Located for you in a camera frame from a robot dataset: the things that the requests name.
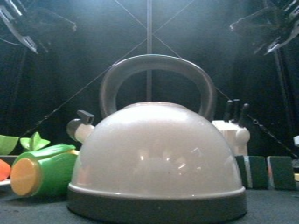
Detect white toy kettle grey handle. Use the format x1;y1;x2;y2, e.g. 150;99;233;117
65;53;248;224

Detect orange toy food slice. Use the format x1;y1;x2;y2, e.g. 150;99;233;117
0;158;13;182

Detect green block white side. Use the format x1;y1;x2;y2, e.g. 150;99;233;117
265;155;297;191
234;155;269;190

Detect white toy knife block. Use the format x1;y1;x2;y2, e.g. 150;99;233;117
210;119;250;156

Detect black frame post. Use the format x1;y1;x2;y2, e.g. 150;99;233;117
273;48;294;152

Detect white tray black inside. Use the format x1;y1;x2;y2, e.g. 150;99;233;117
0;154;18;166

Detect oval green toy leaf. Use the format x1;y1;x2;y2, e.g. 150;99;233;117
0;134;19;156

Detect grey vertical frame pole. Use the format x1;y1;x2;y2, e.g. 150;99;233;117
145;0;153;102

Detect thin diagonal brace wire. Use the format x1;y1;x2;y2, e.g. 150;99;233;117
21;0;196;137
111;0;299;160

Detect black-handled toy knife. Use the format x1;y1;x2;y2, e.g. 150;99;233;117
232;98;240;122
237;102;250;128

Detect green toy cup yellow lid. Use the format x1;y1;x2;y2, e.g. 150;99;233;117
9;143;79;198

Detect star-shaped green toy leaf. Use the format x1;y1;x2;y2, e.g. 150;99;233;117
19;131;51;152

